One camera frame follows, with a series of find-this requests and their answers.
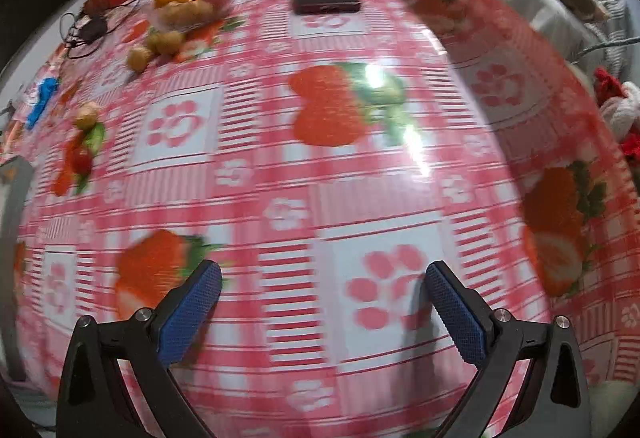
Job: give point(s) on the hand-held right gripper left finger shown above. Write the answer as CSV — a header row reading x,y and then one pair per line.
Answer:
x,y
192,313

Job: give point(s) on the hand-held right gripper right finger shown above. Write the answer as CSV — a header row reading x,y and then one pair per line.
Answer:
x,y
457,313

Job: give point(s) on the small red tomato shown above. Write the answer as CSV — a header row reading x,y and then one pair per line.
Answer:
x,y
80,160

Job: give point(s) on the red strawberry print tablecloth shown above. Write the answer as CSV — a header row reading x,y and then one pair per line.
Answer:
x,y
320,178

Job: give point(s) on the blue rubber glove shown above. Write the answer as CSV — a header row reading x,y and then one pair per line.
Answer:
x,y
42,100

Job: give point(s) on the red and white plush toy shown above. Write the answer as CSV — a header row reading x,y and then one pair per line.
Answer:
x,y
620,105

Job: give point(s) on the clear glass bowl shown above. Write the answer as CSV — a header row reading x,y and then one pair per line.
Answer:
x,y
195,7

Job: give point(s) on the heap of tangerines and kiwis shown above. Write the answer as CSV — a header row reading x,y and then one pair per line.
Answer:
x,y
187,0

